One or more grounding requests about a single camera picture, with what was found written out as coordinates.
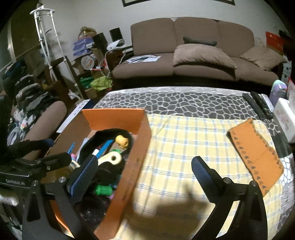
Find white tissue box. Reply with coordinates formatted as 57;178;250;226
273;98;295;143

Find green hair roller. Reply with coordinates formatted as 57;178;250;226
93;185;113;196

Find black headband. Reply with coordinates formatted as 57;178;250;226
77;128;134;162

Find cream spiral paddle brush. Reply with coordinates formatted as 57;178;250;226
69;152;122;172

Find brown cushion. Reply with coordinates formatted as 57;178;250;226
173;44;237;69
240;45;287;71

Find purple container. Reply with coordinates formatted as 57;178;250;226
269;80;287;107

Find round tin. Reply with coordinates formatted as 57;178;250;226
81;55;96;70

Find orange hair roller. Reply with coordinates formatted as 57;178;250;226
115;135;129;149

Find green bag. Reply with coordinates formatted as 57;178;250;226
79;76;112;92

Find blue plastic hair clip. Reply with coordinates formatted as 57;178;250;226
94;140;114;159

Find red box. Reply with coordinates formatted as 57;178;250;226
265;32;287;55

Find papers on sofa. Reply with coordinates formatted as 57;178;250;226
126;54;161;64

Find navy blue box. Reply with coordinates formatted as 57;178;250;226
56;100;94;133

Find black remote control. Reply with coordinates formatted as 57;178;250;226
251;92;273;119
242;93;266;120

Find orange cardboard box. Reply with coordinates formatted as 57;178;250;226
44;108;153;240

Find brown sofa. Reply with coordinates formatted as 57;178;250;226
112;17;287;86

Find grey pebble pattern cloth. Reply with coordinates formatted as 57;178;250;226
95;87;294;232

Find brown chair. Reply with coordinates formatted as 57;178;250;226
21;100;68;162

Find orange cloth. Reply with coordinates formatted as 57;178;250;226
227;119;284;196

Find white lamp device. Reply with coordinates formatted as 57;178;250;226
107;39;126;51

